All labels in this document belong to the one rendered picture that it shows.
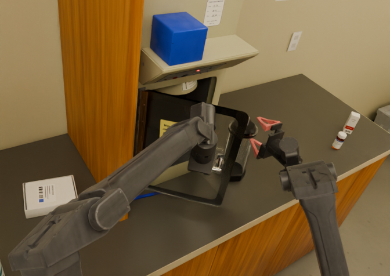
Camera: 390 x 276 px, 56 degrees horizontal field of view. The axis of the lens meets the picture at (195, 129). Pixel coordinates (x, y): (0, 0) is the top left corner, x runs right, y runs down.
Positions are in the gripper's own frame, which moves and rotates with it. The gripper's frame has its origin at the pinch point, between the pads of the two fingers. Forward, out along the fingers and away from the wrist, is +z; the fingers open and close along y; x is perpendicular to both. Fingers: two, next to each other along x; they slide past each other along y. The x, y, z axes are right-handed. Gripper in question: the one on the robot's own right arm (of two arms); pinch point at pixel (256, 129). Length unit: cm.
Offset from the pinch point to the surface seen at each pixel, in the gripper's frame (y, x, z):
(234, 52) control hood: 31.4, 17.7, 1.5
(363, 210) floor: -119, -147, -4
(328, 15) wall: 11, -102, 56
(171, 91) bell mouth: 13.3, 27.8, 14.2
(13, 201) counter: -25, 76, 25
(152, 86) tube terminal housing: 18.6, 36.7, 11.2
